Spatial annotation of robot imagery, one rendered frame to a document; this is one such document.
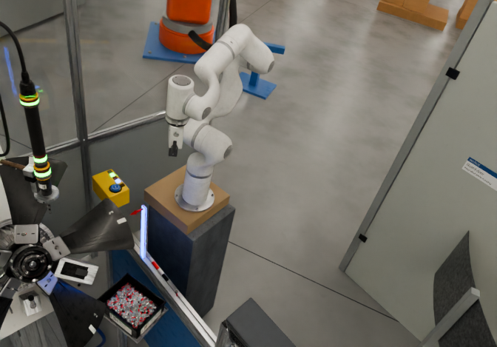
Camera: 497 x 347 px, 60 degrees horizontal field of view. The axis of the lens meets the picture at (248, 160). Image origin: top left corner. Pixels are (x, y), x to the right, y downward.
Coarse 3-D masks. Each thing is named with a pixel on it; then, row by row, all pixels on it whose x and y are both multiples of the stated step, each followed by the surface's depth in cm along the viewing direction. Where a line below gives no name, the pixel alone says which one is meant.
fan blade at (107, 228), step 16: (96, 208) 162; (112, 208) 164; (80, 224) 157; (96, 224) 158; (112, 224) 160; (128, 224) 163; (64, 240) 151; (80, 240) 152; (96, 240) 154; (112, 240) 157; (128, 240) 160
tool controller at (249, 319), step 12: (252, 300) 139; (240, 312) 136; (252, 312) 136; (264, 312) 136; (228, 324) 136; (240, 324) 134; (252, 324) 134; (264, 324) 134; (276, 324) 134; (240, 336) 132; (252, 336) 132; (264, 336) 132; (276, 336) 132
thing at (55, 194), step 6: (24, 168) 126; (24, 174) 126; (30, 174) 125; (30, 180) 126; (36, 180) 128; (36, 186) 129; (54, 186) 134; (36, 192) 130; (54, 192) 132; (36, 198) 129; (42, 198) 129; (48, 198) 130; (54, 198) 130
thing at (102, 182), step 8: (96, 176) 193; (104, 176) 194; (96, 184) 192; (104, 184) 190; (112, 184) 191; (96, 192) 196; (104, 192) 187; (112, 192) 188; (120, 192) 188; (128, 192) 192; (112, 200) 188; (120, 200) 191; (128, 200) 195
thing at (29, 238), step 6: (18, 228) 144; (24, 228) 143; (30, 228) 143; (36, 228) 142; (30, 234) 143; (36, 234) 142; (18, 240) 143; (24, 240) 143; (30, 240) 142; (36, 240) 142
